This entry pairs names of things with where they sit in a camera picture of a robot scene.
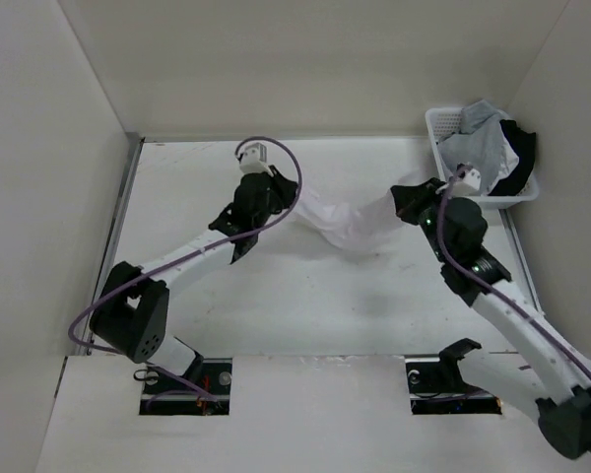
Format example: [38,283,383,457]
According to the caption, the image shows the metal table rail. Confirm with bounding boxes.
[76,131,145,356]
[499,209,545,315]

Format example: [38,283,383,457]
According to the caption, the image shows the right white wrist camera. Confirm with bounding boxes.
[453,164,482,196]

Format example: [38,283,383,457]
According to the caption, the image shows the white plastic laundry basket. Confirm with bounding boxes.
[425,105,541,210]

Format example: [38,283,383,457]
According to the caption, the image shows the white tank top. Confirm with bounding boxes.
[495,142,519,182]

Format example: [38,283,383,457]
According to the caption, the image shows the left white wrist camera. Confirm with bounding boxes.
[236,143,272,174]

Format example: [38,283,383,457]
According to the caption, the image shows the left metal table rail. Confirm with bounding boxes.
[76,131,145,356]

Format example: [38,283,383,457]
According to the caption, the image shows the pale pink tank top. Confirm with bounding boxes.
[294,184,405,253]

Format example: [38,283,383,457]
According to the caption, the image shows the right metal table rail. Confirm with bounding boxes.
[499,209,545,315]

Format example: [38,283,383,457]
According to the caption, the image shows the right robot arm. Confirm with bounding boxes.
[391,178,591,460]

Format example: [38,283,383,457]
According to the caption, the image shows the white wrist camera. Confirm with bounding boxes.
[236,143,272,174]
[453,164,482,196]

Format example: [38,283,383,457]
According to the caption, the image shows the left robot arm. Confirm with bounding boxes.
[90,167,298,393]

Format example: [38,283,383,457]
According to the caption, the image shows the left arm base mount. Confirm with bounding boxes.
[133,359,232,417]

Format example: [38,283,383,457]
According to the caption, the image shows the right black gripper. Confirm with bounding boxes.
[391,177,455,262]

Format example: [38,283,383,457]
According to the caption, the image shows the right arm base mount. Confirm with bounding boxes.
[405,338,502,416]

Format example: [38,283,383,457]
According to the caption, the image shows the grey tank top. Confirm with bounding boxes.
[437,100,507,195]

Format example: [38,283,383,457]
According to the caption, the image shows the black tank top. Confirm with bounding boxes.
[488,119,537,197]

